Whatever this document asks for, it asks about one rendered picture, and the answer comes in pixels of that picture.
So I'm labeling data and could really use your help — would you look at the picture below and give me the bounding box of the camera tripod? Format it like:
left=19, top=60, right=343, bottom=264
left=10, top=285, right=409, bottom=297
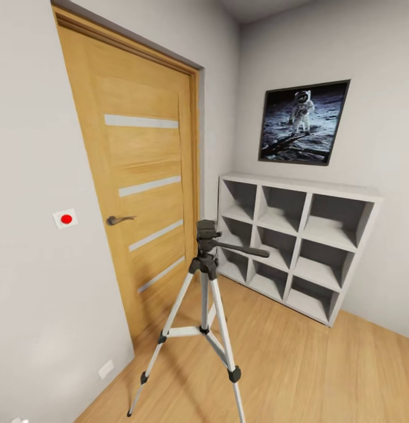
left=127, top=219, right=270, bottom=423

